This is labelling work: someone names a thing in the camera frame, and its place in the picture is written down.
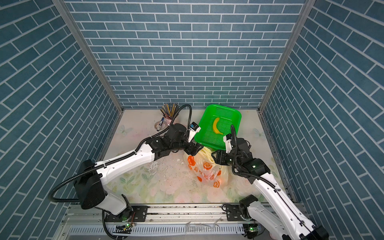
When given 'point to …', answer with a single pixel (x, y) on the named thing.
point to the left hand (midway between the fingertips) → (199, 142)
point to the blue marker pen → (160, 124)
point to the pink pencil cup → (168, 120)
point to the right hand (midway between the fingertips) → (214, 153)
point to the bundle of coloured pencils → (169, 110)
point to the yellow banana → (215, 126)
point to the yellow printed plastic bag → (206, 169)
